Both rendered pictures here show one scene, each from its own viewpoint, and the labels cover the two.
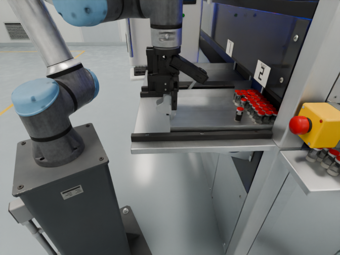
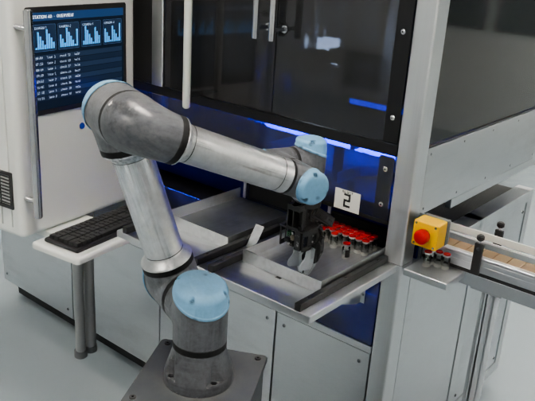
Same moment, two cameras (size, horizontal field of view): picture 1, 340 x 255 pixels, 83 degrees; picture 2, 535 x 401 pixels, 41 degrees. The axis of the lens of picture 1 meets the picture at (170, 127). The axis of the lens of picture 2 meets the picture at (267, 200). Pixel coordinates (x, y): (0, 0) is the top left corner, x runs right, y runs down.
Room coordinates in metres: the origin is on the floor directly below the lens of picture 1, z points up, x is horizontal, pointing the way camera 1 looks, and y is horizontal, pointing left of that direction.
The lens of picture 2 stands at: (-0.46, 1.28, 1.69)
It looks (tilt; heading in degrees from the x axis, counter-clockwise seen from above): 20 degrees down; 311
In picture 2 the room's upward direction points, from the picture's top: 4 degrees clockwise
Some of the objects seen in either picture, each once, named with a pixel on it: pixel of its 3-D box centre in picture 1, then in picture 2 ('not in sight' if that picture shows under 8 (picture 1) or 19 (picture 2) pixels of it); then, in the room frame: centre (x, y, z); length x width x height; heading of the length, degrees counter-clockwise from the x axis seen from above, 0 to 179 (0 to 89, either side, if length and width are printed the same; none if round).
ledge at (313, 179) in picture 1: (320, 170); (436, 271); (0.33, -0.37, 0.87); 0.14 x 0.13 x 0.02; 92
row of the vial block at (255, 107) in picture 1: (250, 106); (341, 239); (0.59, -0.28, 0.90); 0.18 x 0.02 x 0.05; 2
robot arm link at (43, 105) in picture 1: (43, 105); (199, 308); (0.49, 0.37, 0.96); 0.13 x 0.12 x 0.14; 161
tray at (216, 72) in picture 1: (207, 74); (234, 215); (0.92, -0.18, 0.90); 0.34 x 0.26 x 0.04; 92
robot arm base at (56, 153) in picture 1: (55, 139); (199, 357); (0.49, 0.37, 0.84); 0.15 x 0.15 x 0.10
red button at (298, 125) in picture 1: (301, 125); (422, 236); (0.34, -0.28, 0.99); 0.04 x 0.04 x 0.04; 2
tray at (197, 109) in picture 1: (218, 109); (318, 252); (0.58, -0.17, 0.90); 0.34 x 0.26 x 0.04; 92
